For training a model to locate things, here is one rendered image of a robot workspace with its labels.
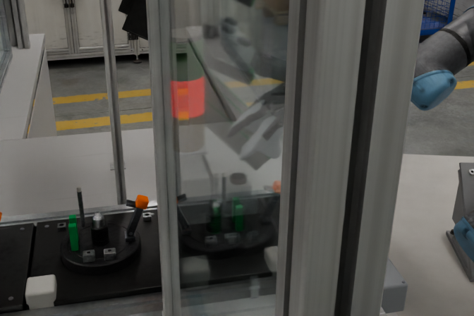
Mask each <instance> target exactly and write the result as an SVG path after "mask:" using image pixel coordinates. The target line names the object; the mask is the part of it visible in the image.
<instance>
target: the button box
mask: <svg viewBox="0 0 474 316"><path fill-rule="evenodd" d="M407 289H408V284H407V282H406V281H405V279H404V278H403V277H402V276H401V274H400V273H399V271H398V270H397V268H395V266H394V265H393V263H392V262H391V260H390V259H389V258H388V262H387V271H386V276H385V282H384V291H383V296H382V309H383V310H384V311H385V313H386V314H387V313H391V312H400V311H403V310H404V307H405V302H406V294H407Z"/></svg>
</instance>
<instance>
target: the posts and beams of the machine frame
mask: <svg viewBox="0 0 474 316"><path fill-rule="evenodd" d="M11 4H12V9H13V18H14V23H15V28H16V37H17V42H18V49H23V48H25V49H29V48H30V37H29V32H28V22H27V17H26V12H25V2H24V0H11Z"/></svg>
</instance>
